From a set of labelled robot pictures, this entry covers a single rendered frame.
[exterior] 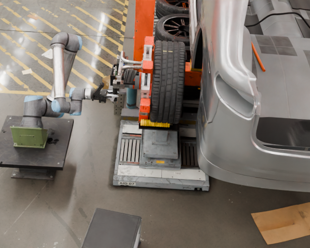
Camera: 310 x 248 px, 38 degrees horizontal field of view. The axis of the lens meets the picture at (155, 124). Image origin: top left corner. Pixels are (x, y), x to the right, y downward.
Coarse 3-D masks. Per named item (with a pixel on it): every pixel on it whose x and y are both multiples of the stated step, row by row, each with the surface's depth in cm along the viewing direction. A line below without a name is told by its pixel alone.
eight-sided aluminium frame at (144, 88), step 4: (144, 48) 347; (148, 48) 349; (144, 52) 342; (148, 52) 369; (144, 56) 338; (148, 60) 334; (144, 76) 333; (148, 76) 333; (148, 80) 333; (148, 84) 333; (144, 88) 333; (148, 88) 333; (144, 92) 334; (148, 92) 334; (144, 96) 382; (148, 96) 337; (140, 112) 347
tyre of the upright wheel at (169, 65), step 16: (160, 48) 337; (176, 48) 338; (160, 64) 329; (176, 64) 330; (160, 80) 328; (176, 80) 328; (160, 96) 330; (176, 96) 331; (160, 112) 339; (176, 112) 339
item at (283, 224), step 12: (300, 204) 381; (252, 216) 368; (264, 216) 370; (276, 216) 371; (288, 216) 372; (300, 216) 372; (264, 228) 361; (276, 228) 362; (288, 228) 363; (300, 228) 363; (276, 240) 353
